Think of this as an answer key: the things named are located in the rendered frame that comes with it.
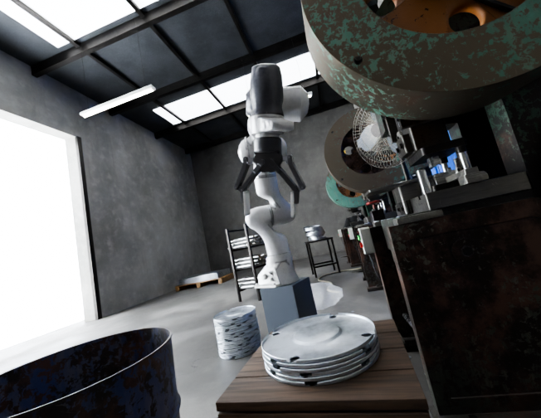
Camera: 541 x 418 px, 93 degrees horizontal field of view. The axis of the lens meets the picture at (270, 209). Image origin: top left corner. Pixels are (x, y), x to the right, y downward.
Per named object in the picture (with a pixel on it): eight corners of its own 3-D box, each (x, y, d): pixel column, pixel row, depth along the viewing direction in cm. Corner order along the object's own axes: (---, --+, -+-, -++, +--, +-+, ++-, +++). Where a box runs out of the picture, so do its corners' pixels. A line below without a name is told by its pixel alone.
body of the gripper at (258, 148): (285, 138, 71) (286, 172, 73) (257, 139, 74) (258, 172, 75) (279, 134, 64) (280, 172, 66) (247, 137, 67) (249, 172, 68)
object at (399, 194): (376, 220, 105) (367, 188, 107) (371, 221, 119) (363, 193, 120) (442, 206, 100) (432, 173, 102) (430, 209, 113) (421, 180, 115)
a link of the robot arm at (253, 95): (278, 124, 82) (246, 125, 81) (277, 80, 80) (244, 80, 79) (286, 113, 64) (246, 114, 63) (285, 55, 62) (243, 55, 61)
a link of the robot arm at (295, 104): (246, 111, 101) (245, 78, 70) (293, 110, 102) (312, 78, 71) (247, 139, 102) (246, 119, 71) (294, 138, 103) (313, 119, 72)
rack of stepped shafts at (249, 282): (263, 300, 305) (247, 222, 317) (235, 302, 329) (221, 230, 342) (281, 290, 341) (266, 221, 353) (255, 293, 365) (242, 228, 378)
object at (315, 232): (314, 278, 384) (303, 226, 394) (311, 274, 429) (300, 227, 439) (341, 272, 384) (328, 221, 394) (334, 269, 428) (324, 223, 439)
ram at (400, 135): (405, 153, 104) (386, 87, 108) (396, 162, 119) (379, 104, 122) (451, 141, 100) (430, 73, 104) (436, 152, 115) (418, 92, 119)
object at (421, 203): (430, 210, 87) (425, 193, 88) (397, 216, 130) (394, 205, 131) (533, 188, 80) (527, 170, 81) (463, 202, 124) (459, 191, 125)
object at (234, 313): (218, 324, 156) (218, 323, 156) (209, 316, 181) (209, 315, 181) (261, 309, 169) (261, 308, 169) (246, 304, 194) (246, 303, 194)
